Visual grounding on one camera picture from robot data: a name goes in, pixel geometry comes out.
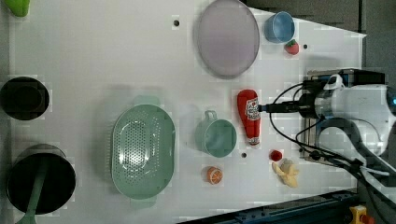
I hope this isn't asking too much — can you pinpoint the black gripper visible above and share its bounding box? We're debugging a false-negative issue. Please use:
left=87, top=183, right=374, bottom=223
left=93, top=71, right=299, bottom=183
left=258, top=79, right=325, bottom=119

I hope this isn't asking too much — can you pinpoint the red ketchup bottle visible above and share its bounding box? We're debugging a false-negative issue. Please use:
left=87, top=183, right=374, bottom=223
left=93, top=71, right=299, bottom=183
left=237, top=90, right=261, bottom=146

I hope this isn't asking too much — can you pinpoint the green strainer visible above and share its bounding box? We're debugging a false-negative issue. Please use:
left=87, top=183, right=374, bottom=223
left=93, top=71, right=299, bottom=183
left=111, top=95, right=176, bottom=209

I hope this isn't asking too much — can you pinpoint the small red tomato toy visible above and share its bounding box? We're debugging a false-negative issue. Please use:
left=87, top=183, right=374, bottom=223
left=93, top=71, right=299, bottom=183
left=270, top=150, right=283, bottom=161

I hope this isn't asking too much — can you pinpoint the red strawberry toy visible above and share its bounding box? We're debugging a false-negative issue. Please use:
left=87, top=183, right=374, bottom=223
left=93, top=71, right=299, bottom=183
left=285, top=39, right=300, bottom=55

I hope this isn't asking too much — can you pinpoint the peeled banana toy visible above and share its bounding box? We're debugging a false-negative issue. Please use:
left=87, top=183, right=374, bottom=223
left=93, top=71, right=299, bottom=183
left=272, top=159, right=299, bottom=188

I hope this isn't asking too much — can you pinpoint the blue bowl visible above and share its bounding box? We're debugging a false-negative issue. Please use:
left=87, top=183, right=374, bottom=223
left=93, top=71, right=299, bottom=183
left=264, top=11, right=295, bottom=43

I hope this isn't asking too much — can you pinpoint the grey round plate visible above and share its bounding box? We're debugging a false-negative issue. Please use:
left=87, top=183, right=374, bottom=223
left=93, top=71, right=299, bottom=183
left=197, top=0, right=260, bottom=77

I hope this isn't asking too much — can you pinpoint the orange slice toy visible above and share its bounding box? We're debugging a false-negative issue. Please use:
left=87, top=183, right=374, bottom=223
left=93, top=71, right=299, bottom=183
left=206, top=167, right=223, bottom=185

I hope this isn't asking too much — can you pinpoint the yellow emergency stop button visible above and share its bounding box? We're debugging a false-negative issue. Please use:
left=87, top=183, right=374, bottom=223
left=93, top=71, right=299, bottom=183
left=349, top=205, right=375, bottom=224

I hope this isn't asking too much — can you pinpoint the black pot with spatula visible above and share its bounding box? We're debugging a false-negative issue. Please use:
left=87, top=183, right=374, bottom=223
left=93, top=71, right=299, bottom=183
left=6, top=144, right=77, bottom=216

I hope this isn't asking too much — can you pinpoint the black cylindrical container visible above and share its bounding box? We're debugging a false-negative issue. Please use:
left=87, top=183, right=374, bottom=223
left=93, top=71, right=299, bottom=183
left=1, top=77, right=50, bottom=120

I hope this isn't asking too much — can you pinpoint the green spatula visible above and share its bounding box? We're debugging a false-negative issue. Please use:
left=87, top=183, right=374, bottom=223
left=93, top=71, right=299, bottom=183
left=15, top=156, right=49, bottom=224

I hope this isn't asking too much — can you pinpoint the green pepper toy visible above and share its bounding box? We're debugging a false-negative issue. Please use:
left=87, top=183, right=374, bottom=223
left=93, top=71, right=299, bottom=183
left=4, top=0, right=30, bottom=17

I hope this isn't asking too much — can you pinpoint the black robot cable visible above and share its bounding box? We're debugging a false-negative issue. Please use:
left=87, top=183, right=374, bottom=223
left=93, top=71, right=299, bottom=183
left=269, top=82, right=396, bottom=216

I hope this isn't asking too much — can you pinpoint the green cup with handle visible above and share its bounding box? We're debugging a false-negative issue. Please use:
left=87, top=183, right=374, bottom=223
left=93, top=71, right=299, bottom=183
left=194, top=110, right=237, bottom=158

